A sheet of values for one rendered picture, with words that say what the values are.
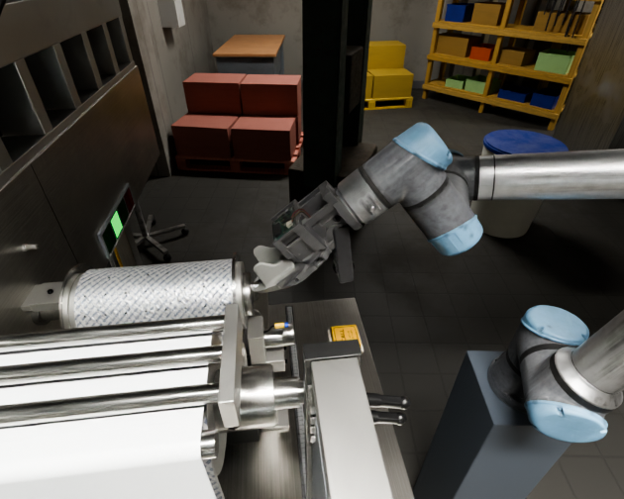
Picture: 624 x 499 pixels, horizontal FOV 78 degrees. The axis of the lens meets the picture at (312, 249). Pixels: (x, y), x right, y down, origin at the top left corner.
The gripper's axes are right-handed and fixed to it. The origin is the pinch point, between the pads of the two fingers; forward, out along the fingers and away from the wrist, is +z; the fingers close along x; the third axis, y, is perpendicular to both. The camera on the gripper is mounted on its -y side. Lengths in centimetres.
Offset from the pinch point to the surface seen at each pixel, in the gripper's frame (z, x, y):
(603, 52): -217, -285, -208
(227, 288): 2.3, 3.3, 5.9
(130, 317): 15.1, 5.3, 13.5
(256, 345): 6.9, 5.6, -5.0
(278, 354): 7.3, 4.2, -11.3
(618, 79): -203, -253, -215
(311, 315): 15.0, -26.6, -35.7
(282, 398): -6.2, 25.9, 4.5
